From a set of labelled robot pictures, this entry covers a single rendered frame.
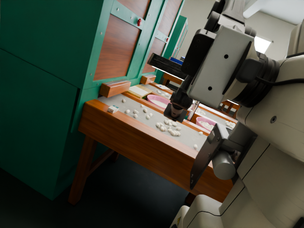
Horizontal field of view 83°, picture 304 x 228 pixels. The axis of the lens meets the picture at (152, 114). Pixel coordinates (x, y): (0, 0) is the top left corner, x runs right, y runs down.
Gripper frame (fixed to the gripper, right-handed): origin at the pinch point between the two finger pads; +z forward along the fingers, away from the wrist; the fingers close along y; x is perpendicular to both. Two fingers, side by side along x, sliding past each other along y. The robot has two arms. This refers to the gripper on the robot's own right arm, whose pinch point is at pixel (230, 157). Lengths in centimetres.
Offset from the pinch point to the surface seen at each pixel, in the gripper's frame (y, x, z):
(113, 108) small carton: 69, 9, -12
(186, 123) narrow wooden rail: 28.5, -12.7, 18.4
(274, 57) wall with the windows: -136, -433, 331
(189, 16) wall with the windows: 145, -427, 306
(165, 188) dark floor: 15, 35, 81
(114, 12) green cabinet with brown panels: 84, -26, -38
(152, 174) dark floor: 33, 30, 88
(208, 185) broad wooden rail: 7.9, 20.2, -9.1
